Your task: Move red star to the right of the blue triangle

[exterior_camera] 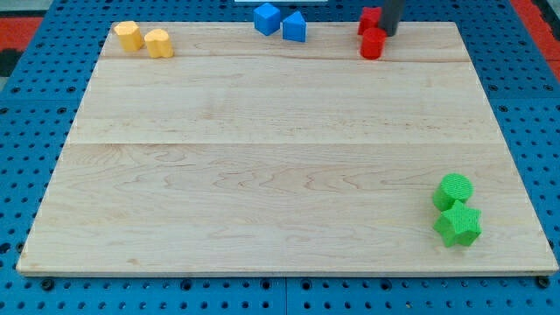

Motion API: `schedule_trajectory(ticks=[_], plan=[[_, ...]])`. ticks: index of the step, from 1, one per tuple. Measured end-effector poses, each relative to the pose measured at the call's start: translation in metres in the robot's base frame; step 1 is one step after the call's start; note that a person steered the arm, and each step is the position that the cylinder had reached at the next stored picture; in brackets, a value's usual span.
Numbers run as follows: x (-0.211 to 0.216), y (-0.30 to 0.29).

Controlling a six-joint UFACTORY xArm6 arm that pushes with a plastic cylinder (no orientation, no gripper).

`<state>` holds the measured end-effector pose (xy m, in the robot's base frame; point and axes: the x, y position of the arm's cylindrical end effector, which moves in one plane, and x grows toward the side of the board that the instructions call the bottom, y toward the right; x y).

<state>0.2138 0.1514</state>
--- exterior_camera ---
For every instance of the red cylinder block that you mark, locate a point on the red cylinder block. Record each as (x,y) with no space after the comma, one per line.
(372,44)

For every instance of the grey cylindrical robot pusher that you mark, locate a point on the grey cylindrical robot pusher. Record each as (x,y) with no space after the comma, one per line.
(391,13)

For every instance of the yellow hexagon block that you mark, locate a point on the yellow hexagon block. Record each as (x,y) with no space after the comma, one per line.
(129,35)

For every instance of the green cylinder block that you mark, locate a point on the green cylinder block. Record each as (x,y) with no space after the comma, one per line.
(452,187)

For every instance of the yellow heart block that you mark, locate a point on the yellow heart block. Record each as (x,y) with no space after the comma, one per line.
(158,44)

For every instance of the blue cube block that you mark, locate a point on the blue cube block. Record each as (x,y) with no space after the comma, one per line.
(267,18)

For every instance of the green star block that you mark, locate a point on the green star block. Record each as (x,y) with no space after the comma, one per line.
(459,225)

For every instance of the blue triangle block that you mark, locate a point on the blue triangle block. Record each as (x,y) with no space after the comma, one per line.
(294,27)

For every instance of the light wooden board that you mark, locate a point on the light wooden board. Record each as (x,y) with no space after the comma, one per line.
(252,156)

